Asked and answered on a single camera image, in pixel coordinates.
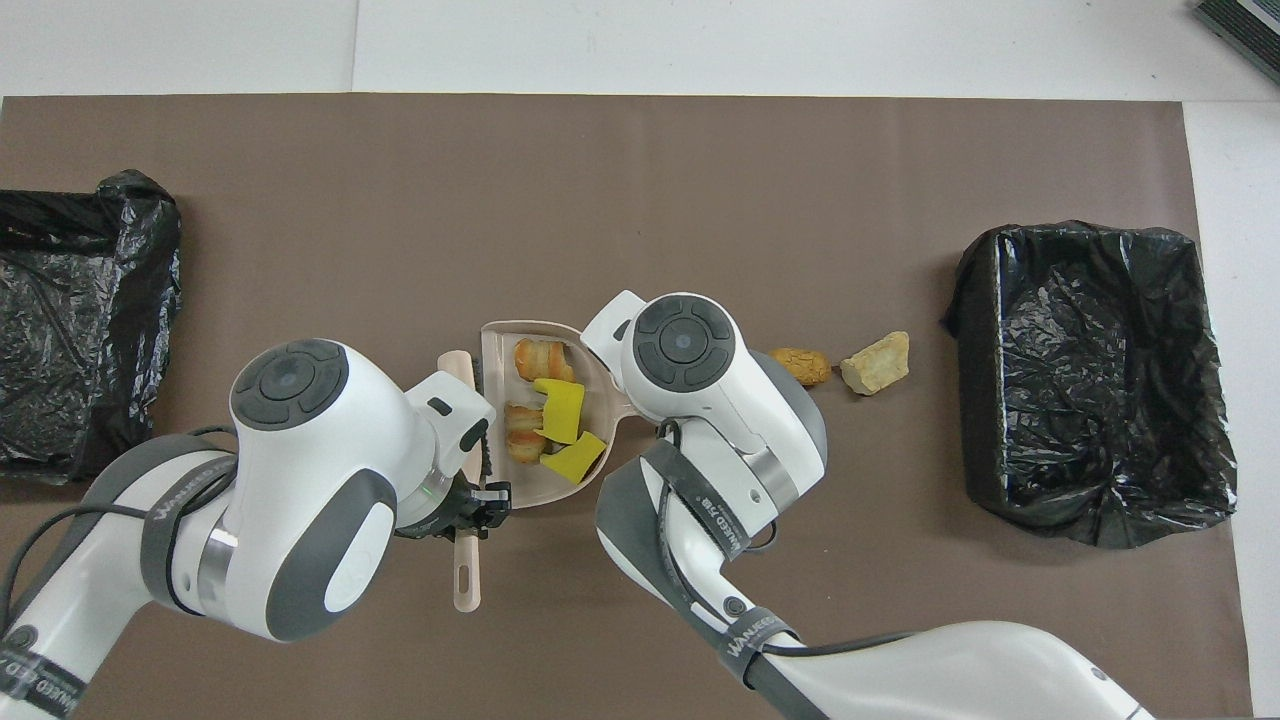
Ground beige hand brush black bristles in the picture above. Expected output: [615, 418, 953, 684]
[437, 349, 491, 613]

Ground notched yellow sponge piece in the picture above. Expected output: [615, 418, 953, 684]
[532, 377, 587, 446]

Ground brown bread roll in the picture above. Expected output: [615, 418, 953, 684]
[768, 347, 832, 388]

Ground pale pink plastic dustpan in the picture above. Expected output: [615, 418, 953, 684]
[480, 320, 633, 510]

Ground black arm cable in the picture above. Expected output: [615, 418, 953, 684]
[655, 420, 921, 661]
[0, 430, 236, 641]

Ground dark grey vented device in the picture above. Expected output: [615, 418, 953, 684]
[1190, 0, 1280, 86]

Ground striped croissant piece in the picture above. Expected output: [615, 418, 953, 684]
[513, 338, 578, 384]
[504, 402, 549, 464]

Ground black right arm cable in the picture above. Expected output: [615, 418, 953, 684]
[655, 420, 921, 661]

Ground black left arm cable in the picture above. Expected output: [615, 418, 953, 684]
[0, 430, 236, 641]

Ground pale beige bread chunk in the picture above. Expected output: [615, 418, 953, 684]
[839, 331, 912, 397]

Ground small yellow sponge piece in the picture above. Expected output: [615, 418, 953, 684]
[540, 430, 608, 486]

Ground black bag lined bin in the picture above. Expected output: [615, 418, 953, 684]
[0, 169, 184, 485]
[941, 221, 1239, 550]

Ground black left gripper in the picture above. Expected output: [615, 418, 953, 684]
[395, 470, 513, 541]

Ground brown paper table mat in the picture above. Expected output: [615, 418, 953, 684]
[0, 94, 1254, 720]

